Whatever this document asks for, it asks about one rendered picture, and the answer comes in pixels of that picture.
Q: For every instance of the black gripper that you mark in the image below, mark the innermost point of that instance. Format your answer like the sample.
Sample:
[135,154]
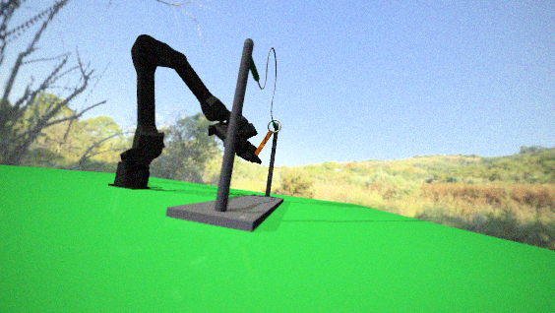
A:
[244,149]

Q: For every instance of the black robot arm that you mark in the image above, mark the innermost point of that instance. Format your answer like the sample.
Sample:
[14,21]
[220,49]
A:
[147,54]

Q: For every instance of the orange handle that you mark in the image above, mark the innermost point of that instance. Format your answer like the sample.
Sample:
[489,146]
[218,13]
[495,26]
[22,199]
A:
[267,137]

